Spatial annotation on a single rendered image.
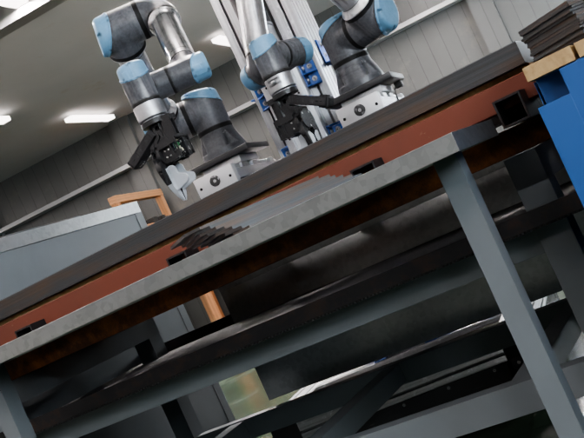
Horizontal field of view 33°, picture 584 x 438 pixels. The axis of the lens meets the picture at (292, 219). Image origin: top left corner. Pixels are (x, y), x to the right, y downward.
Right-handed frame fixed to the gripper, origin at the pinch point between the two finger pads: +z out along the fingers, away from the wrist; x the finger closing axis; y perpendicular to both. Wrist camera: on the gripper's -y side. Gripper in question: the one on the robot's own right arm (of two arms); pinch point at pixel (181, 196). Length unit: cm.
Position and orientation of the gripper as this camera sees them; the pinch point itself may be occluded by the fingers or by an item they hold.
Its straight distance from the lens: 248.5
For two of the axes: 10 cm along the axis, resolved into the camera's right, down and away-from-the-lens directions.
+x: 3.9, -1.5, 9.1
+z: 4.2, 9.1, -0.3
